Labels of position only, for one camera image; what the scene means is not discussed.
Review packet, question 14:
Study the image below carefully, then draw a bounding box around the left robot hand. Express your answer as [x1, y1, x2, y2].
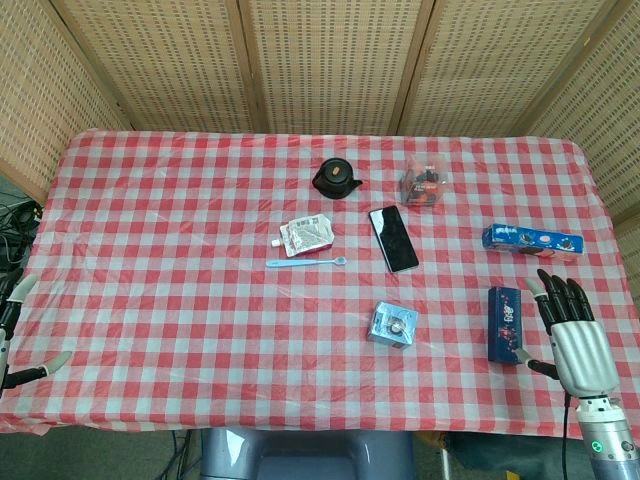
[0, 273, 74, 392]

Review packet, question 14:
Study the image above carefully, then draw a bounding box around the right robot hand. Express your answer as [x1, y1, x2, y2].
[516, 268, 620, 399]

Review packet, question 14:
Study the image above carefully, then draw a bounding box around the small light blue box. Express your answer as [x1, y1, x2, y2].
[367, 301, 420, 348]

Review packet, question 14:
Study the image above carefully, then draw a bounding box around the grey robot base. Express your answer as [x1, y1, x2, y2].
[199, 426, 416, 480]

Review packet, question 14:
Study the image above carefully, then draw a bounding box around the dark blue tall box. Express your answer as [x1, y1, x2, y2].
[487, 286, 523, 363]

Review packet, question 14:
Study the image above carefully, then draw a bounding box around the blue cookie box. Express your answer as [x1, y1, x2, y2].
[481, 223, 585, 263]

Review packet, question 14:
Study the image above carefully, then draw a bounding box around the red white checkered tablecloth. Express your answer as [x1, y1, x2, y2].
[0, 128, 640, 435]

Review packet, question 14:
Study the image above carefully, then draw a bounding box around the black smartphone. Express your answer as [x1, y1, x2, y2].
[368, 204, 420, 274]

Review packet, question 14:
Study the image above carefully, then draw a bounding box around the clear bag of snacks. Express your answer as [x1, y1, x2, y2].
[398, 155, 446, 208]

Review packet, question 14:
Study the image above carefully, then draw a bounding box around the light blue toothbrush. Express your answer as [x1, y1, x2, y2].
[265, 256, 347, 269]

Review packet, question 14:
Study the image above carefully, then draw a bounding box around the silver spout pouch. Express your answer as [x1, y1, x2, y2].
[271, 213, 334, 258]

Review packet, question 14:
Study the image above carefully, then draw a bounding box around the black teapot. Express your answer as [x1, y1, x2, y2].
[311, 157, 363, 201]

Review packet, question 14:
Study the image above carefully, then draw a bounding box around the bamboo folding screen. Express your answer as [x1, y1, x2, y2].
[0, 0, 640, 221]

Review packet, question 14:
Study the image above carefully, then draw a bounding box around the black cables bundle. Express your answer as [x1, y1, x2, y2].
[0, 189, 44, 301]

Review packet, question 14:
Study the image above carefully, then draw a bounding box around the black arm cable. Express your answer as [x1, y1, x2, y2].
[560, 393, 572, 480]

